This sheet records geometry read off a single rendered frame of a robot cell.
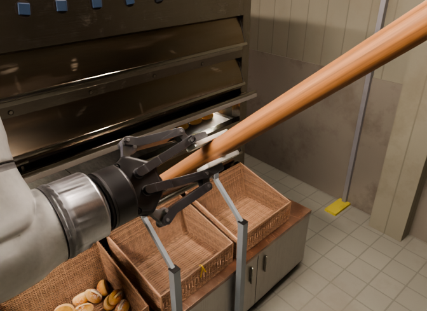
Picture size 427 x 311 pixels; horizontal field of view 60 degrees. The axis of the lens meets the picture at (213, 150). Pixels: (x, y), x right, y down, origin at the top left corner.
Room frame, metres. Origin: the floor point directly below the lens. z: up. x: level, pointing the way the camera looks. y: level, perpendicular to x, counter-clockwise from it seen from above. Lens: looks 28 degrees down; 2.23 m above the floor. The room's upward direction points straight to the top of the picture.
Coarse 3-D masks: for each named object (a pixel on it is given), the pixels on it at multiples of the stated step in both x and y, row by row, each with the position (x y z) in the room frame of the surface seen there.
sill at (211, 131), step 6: (228, 120) 2.44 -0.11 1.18; (234, 120) 2.44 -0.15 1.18; (216, 126) 2.34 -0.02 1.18; (222, 126) 2.34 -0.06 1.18; (228, 126) 2.36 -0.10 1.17; (198, 132) 2.24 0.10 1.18; (210, 132) 2.24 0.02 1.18; (216, 132) 2.28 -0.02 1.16; (174, 144) 2.06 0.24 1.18; (156, 150) 1.99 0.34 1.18; (162, 150) 1.99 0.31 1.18; (144, 156) 1.91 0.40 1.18; (150, 156) 1.91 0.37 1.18
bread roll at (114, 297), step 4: (112, 292) 1.37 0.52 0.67; (116, 292) 1.36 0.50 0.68; (120, 292) 1.37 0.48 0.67; (112, 296) 1.33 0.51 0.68; (116, 296) 1.34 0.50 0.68; (120, 296) 1.35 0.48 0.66; (112, 300) 1.32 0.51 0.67; (116, 300) 1.32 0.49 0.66; (120, 300) 1.34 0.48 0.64; (112, 304) 1.31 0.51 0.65
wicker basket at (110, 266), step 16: (80, 272) 1.45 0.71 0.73; (96, 272) 1.50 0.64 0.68; (112, 272) 1.46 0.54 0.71; (32, 288) 1.30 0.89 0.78; (48, 288) 1.34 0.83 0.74; (64, 288) 1.37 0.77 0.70; (80, 288) 1.42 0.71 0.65; (96, 288) 1.46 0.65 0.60; (112, 288) 1.47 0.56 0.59; (128, 288) 1.35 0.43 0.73; (0, 304) 1.20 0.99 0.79; (16, 304) 1.23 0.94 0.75; (32, 304) 1.26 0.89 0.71; (48, 304) 1.30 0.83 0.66; (96, 304) 1.36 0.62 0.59; (144, 304) 1.24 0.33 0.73
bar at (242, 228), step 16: (176, 192) 1.55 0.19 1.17; (224, 192) 1.69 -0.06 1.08; (144, 224) 1.39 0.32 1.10; (240, 224) 1.58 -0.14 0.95; (240, 240) 1.58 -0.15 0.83; (240, 256) 1.58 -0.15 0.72; (176, 272) 1.24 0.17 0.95; (240, 272) 1.57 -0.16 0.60; (176, 288) 1.23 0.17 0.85; (240, 288) 1.57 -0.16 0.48; (176, 304) 1.23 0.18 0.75; (240, 304) 1.57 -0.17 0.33
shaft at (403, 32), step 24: (408, 24) 0.33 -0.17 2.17; (360, 48) 0.36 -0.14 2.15; (384, 48) 0.34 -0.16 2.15; (408, 48) 0.34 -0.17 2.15; (336, 72) 0.37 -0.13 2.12; (360, 72) 0.36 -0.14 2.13; (288, 96) 0.41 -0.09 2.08; (312, 96) 0.39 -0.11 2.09; (264, 120) 0.43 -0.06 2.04; (216, 144) 0.50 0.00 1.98; (240, 144) 0.47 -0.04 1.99; (192, 168) 0.54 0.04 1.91
